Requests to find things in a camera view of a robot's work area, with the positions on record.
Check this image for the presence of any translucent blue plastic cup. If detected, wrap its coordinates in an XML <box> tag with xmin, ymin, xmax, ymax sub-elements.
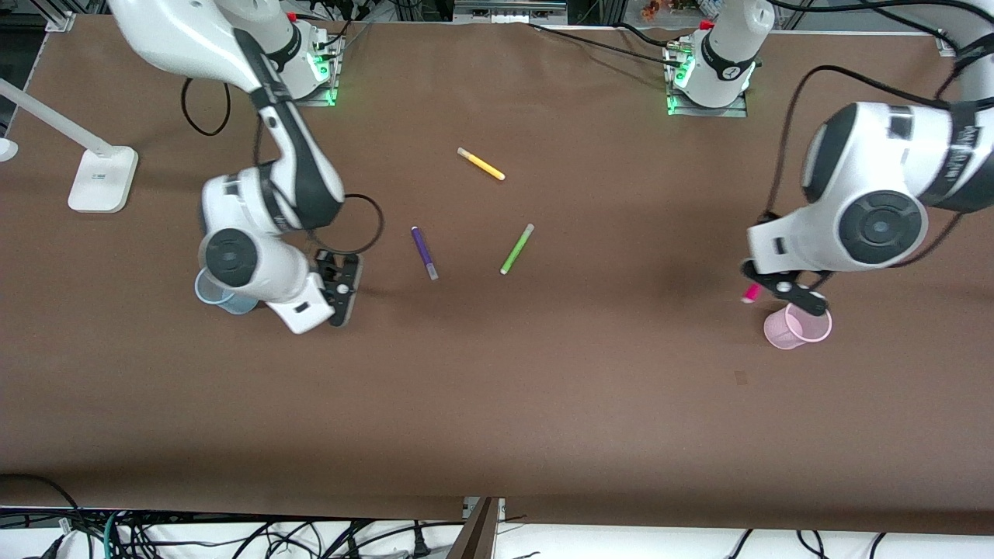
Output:
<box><xmin>194</xmin><ymin>268</ymin><xmax>261</xmax><ymax>315</ymax></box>

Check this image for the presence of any purple marker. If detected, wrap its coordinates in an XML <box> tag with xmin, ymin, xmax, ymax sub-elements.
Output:
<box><xmin>411</xmin><ymin>226</ymin><xmax>440</xmax><ymax>281</ymax></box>

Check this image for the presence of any yellow marker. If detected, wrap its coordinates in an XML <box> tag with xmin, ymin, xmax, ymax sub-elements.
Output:
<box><xmin>457</xmin><ymin>147</ymin><xmax>506</xmax><ymax>182</ymax></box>

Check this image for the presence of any short black table cable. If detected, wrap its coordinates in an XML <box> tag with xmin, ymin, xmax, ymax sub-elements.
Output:
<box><xmin>613</xmin><ymin>22</ymin><xmax>676</xmax><ymax>47</ymax></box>

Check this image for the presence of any green marker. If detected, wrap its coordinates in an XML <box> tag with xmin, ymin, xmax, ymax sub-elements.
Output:
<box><xmin>499</xmin><ymin>224</ymin><xmax>536</xmax><ymax>276</ymax></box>

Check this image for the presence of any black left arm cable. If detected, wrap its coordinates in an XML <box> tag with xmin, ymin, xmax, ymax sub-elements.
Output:
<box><xmin>765</xmin><ymin>64</ymin><xmax>968</xmax><ymax>269</ymax></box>

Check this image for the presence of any wooden table beam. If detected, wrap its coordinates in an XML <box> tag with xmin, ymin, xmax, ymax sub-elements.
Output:
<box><xmin>447</xmin><ymin>497</ymin><xmax>502</xmax><ymax>559</ymax></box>

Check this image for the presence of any long black table cable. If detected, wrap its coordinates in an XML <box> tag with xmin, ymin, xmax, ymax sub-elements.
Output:
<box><xmin>528</xmin><ymin>22</ymin><xmax>684</xmax><ymax>61</ymax></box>

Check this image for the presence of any grey metal box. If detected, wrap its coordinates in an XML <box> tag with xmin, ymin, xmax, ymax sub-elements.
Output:
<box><xmin>454</xmin><ymin>0</ymin><xmax>568</xmax><ymax>24</ymax></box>

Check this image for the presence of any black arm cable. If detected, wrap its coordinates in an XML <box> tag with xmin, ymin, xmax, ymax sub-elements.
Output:
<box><xmin>182</xmin><ymin>76</ymin><xmax>385</xmax><ymax>255</ymax></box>
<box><xmin>765</xmin><ymin>64</ymin><xmax>968</xmax><ymax>269</ymax></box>

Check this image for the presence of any thick black floor cable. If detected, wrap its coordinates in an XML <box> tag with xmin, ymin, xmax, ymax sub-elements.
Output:
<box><xmin>0</xmin><ymin>474</ymin><xmax>82</xmax><ymax>533</ymax></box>

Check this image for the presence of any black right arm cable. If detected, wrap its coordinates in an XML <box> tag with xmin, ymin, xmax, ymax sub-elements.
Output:
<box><xmin>182</xmin><ymin>76</ymin><xmax>385</xmax><ymax>255</ymax></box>

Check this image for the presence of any translucent pink plastic cup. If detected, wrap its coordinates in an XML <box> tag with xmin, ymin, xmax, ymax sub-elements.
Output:
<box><xmin>763</xmin><ymin>303</ymin><xmax>832</xmax><ymax>350</ymax></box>

